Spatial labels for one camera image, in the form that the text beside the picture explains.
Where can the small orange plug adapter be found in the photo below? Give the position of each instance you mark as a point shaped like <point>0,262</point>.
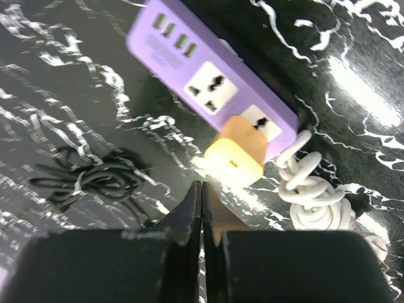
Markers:
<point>236,156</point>

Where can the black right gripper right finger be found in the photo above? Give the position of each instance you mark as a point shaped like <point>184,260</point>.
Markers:
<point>290,266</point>

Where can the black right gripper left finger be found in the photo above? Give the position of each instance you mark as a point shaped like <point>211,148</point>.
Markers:
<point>156,264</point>

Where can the purple power strip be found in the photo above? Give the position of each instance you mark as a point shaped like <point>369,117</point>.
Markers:
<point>174,44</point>

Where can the black marbled table mat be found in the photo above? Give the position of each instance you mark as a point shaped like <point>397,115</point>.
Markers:
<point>92,139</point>

